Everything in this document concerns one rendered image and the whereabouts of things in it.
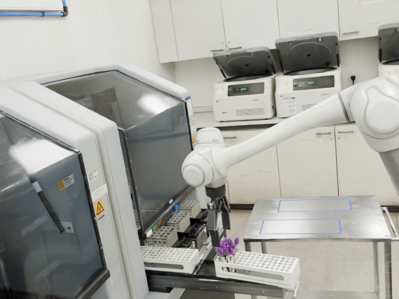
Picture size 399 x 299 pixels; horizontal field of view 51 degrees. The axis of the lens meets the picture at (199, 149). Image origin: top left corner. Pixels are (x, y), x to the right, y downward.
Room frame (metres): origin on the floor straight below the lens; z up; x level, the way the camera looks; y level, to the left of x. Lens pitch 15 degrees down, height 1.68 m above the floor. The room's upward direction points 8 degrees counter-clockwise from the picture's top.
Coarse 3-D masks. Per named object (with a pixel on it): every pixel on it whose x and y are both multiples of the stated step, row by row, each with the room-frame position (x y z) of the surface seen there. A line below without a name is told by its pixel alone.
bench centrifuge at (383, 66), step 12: (384, 24) 3.47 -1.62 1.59; (396, 24) 3.42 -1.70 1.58; (384, 36) 3.54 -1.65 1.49; (396, 36) 3.51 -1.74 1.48; (384, 48) 3.66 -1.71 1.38; (396, 48) 3.64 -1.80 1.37; (384, 60) 3.79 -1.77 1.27; (396, 60) 3.74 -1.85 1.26; (384, 72) 3.36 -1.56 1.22; (396, 72) 3.32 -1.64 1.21
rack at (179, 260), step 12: (144, 252) 1.59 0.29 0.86; (156, 252) 1.57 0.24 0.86; (168, 252) 1.55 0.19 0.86; (180, 252) 1.55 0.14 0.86; (192, 252) 1.53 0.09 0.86; (144, 264) 1.55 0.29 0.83; (156, 264) 1.56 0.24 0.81; (168, 264) 1.56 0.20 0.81; (180, 264) 1.46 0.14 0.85; (192, 264) 1.47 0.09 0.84
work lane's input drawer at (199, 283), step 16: (160, 272) 1.49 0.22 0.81; (176, 272) 1.47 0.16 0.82; (192, 272) 1.45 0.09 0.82; (208, 272) 1.46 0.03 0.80; (192, 288) 1.43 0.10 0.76; (208, 288) 1.41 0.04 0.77; (224, 288) 1.38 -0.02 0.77; (240, 288) 1.36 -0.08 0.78; (256, 288) 1.33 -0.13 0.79; (272, 288) 1.31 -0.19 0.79; (288, 288) 1.35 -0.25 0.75
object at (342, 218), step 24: (264, 216) 1.86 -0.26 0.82; (288, 216) 1.82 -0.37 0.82; (312, 216) 1.79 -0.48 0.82; (336, 216) 1.75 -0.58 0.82; (360, 216) 1.72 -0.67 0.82; (264, 240) 1.64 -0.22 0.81; (288, 240) 1.61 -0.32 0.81; (312, 240) 1.58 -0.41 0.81; (336, 240) 1.55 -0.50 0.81; (360, 240) 1.53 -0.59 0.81; (384, 240) 1.50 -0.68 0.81; (384, 264) 1.52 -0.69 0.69
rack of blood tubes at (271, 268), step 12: (240, 252) 1.45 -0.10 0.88; (216, 264) 1.40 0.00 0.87; (228, 264) 1.37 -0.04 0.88; (240, 264) 1.36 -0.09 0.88; (252, 264) 1.35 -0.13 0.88; (264, 264) 1.34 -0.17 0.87; (276, 264) 1.32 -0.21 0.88; (288, 264) 1.31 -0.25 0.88; (228, 276) 1.38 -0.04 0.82; (240, 276) 1.35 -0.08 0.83; (252, 276) 1.33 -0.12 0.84; (264, 276) 1.35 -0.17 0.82; (276, 276) 1.34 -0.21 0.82; (288, 276) 1.26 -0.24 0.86
